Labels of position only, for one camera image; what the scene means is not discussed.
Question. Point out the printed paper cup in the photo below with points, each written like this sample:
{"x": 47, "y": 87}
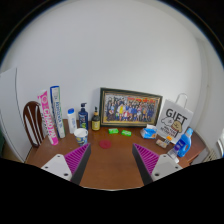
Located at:
{"x": 81, "y": 136}

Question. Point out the white radiator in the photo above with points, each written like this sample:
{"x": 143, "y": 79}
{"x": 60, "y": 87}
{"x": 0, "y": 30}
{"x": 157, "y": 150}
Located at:
{"x": 210, "y": 156}

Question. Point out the dark blue pump bottle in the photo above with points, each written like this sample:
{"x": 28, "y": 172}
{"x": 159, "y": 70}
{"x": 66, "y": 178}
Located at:
{"x": 83, "y": 119}

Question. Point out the blue detergent bottle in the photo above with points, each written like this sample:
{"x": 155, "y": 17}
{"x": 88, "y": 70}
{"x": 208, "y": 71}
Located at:
{"x": 184, "y": 145}

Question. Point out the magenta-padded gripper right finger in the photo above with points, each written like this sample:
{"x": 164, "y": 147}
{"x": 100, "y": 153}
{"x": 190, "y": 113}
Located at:
{"x": 146, "y": 157}

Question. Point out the white flat board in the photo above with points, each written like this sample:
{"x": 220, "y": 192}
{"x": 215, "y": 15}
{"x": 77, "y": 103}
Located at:
{"x": 10, "y": 110}

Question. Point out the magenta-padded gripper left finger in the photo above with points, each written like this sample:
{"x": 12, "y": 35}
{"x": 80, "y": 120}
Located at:
{"x": 77, "y": 156}

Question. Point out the dark wooden chair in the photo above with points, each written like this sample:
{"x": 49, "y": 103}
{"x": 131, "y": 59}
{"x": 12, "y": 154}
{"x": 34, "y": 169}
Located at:
{"x": 28, "y": 115}

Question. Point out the white paper gift bag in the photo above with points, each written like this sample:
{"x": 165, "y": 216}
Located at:
{"x": 175, "y": 120}

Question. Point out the framed group picture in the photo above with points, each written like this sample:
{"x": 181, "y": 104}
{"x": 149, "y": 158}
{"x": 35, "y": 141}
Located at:
{"x": 130, "y": 108}

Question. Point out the flat round red coaster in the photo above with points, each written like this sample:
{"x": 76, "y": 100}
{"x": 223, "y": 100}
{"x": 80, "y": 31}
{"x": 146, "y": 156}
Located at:
{"x": 105, "y": 144}

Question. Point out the amber pump bottle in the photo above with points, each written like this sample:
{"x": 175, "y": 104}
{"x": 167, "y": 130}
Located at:
{"x": 96, "y": 122}

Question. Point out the small patterned snack pack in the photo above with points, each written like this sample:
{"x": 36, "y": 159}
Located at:
{"x": 161, "y": 143}

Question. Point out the white bottle with blue cap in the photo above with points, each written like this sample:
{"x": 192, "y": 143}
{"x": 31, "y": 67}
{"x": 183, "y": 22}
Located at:
{"x": 72, "y": 121}

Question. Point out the white green shuttlecock tube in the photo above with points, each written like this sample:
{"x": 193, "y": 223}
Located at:
{"x": 57, "y": 111}

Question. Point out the colourful puzzle cube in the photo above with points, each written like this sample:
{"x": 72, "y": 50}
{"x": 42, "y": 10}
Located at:
{"x": 169, "y": 138}

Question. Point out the pink shuttlecock tube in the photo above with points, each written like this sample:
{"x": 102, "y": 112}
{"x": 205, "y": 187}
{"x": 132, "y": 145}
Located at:
{"x": 47, "y": 116}

